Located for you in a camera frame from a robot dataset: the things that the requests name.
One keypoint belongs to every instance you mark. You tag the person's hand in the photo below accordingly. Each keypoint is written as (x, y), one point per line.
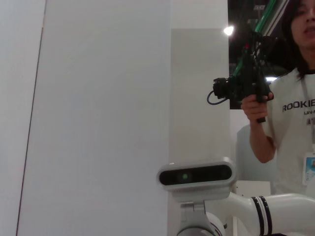
(251, 108)

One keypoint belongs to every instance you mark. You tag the person's bare forearm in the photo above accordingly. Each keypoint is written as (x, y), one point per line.
(262, 145)

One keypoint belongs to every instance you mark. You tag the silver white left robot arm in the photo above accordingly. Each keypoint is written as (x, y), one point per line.
(290, 211)

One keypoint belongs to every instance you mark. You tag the person in white T-shirt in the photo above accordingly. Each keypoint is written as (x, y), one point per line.
(290, 137)

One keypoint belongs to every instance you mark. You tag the white cabinet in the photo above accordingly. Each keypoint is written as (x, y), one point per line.
(253, 188)

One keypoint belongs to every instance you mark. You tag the round ceiling lamp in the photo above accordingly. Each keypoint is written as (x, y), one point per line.
(228, 30)

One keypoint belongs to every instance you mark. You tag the green ceiling truss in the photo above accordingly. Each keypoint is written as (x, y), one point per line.
(265, 16)

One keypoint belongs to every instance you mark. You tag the white grey robot neck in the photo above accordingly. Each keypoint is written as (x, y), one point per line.
(194, 218)

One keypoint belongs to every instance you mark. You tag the black hand-held camera rig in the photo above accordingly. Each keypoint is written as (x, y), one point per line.
(248, 78)

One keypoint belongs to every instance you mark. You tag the silver robot head camera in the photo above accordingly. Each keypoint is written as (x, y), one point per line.
(194, 177)

